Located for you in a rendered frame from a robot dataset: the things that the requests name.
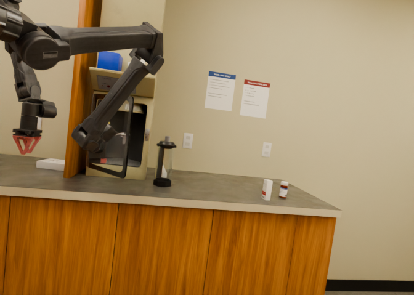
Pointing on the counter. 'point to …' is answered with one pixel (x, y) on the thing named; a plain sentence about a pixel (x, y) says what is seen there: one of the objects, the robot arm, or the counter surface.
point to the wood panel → (82, 78)
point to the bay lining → (137, 135)
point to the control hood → (143, 88)
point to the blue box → (109, 61)
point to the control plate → (106, 82)
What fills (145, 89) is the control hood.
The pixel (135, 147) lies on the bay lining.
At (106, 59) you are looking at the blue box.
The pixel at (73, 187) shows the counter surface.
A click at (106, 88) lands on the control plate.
